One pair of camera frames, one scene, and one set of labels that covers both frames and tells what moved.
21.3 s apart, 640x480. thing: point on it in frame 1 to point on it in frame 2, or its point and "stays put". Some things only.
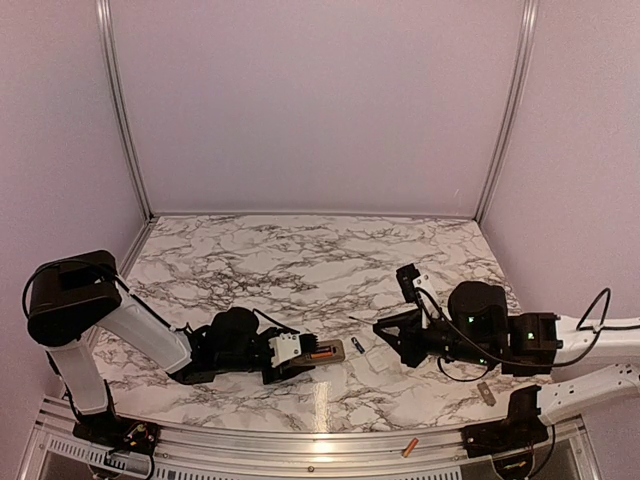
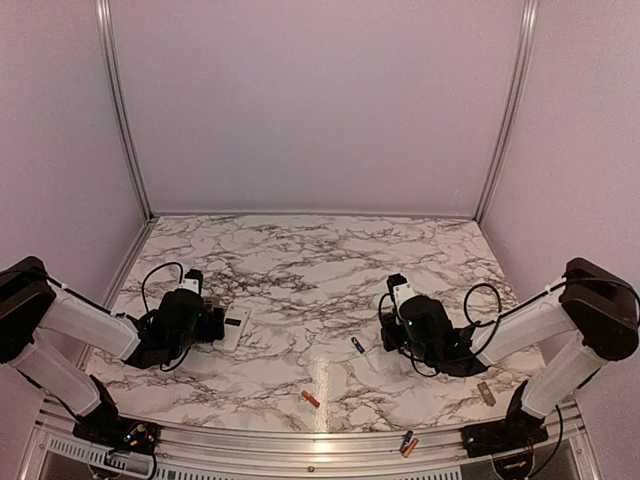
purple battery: (359, 347) stays put
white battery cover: (377, 359) stays put
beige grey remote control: (337, 344) to (210, 302)
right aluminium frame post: (514, 107) stays put
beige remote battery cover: (487, 394) stays put
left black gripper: (268, 378) to (214, 325)
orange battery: (322, 355) to (311, 399)
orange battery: (407, 452) stays put
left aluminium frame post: (113, 83) stays put
